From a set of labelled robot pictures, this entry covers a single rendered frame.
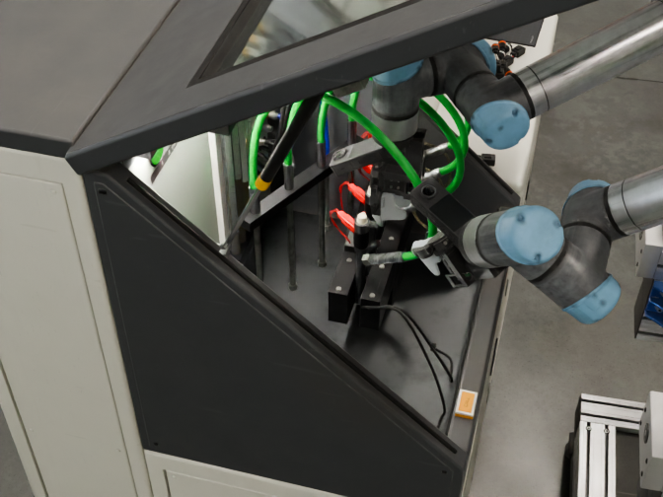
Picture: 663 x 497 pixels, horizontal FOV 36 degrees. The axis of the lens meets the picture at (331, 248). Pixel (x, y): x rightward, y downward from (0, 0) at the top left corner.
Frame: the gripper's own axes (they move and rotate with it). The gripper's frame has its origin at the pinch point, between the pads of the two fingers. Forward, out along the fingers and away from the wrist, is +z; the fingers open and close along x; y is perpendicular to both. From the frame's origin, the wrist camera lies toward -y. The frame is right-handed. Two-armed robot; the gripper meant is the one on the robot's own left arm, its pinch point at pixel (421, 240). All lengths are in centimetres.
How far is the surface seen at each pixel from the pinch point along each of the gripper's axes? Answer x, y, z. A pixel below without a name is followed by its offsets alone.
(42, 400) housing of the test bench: -61, -12, 42
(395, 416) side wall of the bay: -20.3, 19.4, 0.2
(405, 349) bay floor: -2.0, 21.8, 35.2
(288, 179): -2.8, -18.4, 31.2
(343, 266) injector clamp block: -3.1, 1.1, 33.4
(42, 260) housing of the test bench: -48, -32, 12
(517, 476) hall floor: 22, 86, 99
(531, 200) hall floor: 106, 45, 166
